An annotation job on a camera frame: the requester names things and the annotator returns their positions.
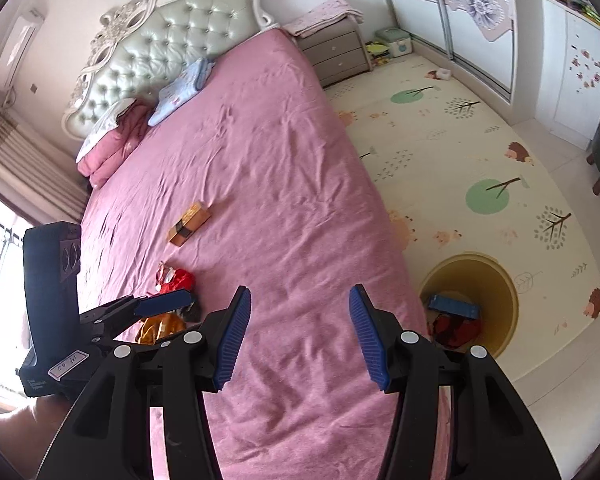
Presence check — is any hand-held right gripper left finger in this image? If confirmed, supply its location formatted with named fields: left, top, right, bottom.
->
left=37, top=285, right=253, bottom=480

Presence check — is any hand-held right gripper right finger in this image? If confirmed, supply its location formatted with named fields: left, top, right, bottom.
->
left=348, top=284, right=563, bottom=480

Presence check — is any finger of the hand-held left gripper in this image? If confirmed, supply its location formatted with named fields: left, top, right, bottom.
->
left=80, top=288, right=196, bottom=328
left=85, top=316, right=146, bottom=350

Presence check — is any orange wrapper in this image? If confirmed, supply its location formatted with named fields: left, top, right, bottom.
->
left=135, top=312, right=187, bottom=346

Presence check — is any gold box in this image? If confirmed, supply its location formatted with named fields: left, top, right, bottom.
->
left=167, top=202, right=212, bottom=248

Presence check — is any yellow trash bin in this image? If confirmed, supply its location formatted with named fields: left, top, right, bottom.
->
left=419, top=254, right=520, bottom=361

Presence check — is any person's left forearm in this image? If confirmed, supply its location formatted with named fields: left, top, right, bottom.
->
left=0, top=399, right=73, bottom=480

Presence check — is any dark red wrapper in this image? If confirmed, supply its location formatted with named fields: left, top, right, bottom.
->
left=430, top=312, right=482, bottom=351

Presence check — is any blue box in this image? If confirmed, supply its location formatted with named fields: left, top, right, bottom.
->
left=427, top=294, right=482, bottom=320

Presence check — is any beige striped curtain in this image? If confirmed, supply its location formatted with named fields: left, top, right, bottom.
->
left=0, top=87, right=88, bottom=226

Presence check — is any pink folded quilt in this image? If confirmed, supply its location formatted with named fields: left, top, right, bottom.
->
left=76, top=100, right=152, bottom=191

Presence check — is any white pillow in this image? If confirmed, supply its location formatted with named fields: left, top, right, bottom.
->
left=76, top=101, right=135, bottom=162

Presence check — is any pink bed sheet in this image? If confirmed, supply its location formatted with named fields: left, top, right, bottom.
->
left=75, top=27, right=456, bottom=480

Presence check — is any light blue folded blanket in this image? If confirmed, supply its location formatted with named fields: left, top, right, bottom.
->
left=147, top=57, right=217, bottom=127

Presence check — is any white air conditioner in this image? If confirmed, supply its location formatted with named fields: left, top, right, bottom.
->
left=0, top=7, right=47, bottom=93

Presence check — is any cream tree-print play mat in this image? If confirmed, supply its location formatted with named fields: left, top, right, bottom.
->
left=322, top=40, right=600, bottom=381

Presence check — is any white tufted headboard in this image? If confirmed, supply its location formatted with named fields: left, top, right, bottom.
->
left=62, top=0, right=281, bottom=141

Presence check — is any grey nightstand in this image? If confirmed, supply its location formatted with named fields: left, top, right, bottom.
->
left=297, top=16, right=372, bottom=88

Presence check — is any green storage box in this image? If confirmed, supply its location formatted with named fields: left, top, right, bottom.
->
left=375, top=27, right=413, bottom=59

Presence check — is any pink folded cloth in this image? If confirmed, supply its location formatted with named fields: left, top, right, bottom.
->
left=282, top=0, right=365, bottom=38

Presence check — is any white sliding-door wardrobe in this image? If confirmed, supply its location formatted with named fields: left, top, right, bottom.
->
left=370, top=0, right=546, bottom=106

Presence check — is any white cabinet with stickers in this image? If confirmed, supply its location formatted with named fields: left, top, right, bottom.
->
left=535, top=0, right=600, bottom=152

